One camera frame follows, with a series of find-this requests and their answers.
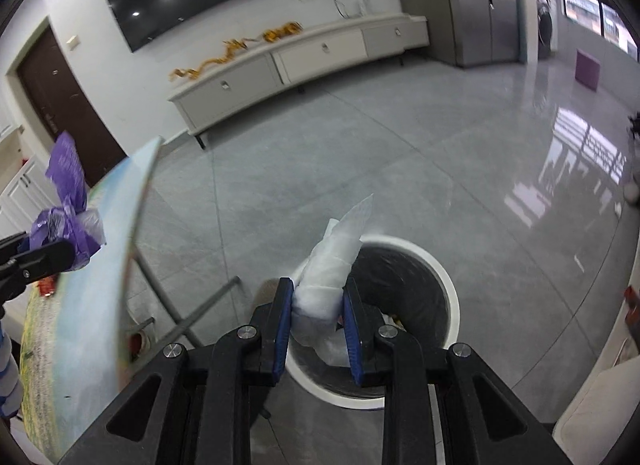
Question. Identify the red snack packet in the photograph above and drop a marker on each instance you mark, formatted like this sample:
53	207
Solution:
46	287

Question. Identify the white floor cabinets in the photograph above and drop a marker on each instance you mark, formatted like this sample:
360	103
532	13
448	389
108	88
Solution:
22	190

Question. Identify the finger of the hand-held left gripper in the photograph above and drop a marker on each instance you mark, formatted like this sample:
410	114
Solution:
12	242
45	260

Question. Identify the washing machine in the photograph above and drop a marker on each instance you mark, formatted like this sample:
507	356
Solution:
546	25

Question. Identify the long gold dragon decoration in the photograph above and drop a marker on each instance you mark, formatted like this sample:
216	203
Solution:
210	64

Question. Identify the white television stand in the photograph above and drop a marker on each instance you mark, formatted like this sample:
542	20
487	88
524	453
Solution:
300	60

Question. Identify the window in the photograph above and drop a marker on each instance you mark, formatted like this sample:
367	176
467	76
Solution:
585	5

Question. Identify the white ribbed plastic wrapper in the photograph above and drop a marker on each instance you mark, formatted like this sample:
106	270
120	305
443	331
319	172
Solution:
325	270

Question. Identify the white light switch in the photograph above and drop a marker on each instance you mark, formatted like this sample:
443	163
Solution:
72	42

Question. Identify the purple box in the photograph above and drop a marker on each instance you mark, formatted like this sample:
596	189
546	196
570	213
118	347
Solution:
587	70

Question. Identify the beige sofa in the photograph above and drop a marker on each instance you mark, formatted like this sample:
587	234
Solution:
605	405

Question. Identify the short gold decoration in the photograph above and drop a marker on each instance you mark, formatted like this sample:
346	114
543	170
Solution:
282	31

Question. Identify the white router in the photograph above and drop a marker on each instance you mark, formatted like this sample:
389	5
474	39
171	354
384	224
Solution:
362	5

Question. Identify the white and red container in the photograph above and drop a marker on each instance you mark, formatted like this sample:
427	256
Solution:
140	342

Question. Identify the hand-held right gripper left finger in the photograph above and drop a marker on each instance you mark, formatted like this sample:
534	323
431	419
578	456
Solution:
282	330

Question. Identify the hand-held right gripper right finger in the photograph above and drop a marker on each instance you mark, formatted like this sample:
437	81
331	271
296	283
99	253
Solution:
352	340

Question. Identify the purple plastic wrapper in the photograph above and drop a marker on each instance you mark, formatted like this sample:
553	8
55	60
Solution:
67	180

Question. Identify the dark brown door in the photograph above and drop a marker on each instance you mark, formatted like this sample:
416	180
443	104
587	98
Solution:
60	95

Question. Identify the landscape printed table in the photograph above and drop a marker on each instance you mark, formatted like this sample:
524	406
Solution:
100	295

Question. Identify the silver refrigerator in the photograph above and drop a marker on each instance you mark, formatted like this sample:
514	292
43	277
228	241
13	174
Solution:
480	5

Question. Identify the white trash bin black liner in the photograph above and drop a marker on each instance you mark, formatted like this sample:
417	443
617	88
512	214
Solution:
415	275

